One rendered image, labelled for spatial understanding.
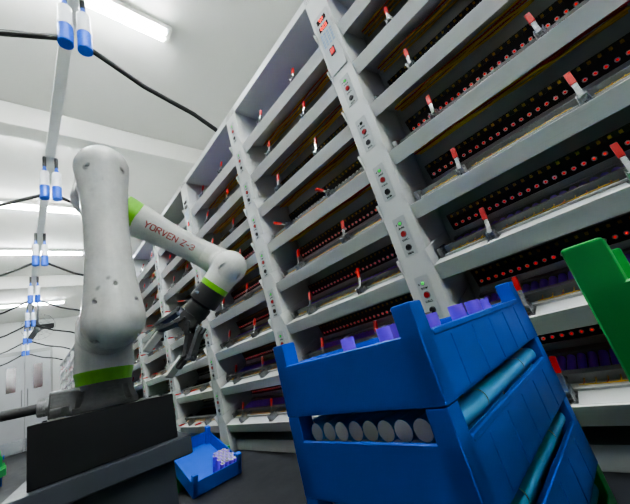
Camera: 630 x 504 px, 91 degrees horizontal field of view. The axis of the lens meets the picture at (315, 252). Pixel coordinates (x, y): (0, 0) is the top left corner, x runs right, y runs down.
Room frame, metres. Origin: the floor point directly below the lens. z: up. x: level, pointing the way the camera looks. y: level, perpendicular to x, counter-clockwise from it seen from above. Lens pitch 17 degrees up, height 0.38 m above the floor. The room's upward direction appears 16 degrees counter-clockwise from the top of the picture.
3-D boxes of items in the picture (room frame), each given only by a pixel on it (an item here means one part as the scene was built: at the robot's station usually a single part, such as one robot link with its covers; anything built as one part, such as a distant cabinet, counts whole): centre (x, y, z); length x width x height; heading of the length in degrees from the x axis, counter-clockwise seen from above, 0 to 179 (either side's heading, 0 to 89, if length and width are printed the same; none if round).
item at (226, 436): (1.91, 0.68, 0.85); 0.20 x 0.09 x 1.70; 137
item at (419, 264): (0.95, -0.34, 0.85); 0.20 x 0.09 x 1.70; 137
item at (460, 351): (0.43, -0.09, 0.36); 0.30 x 0.20 x 0.08; 136
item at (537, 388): (0.43, -0.09, 0.28); 0.30 x 0.20 x 0.08; 136
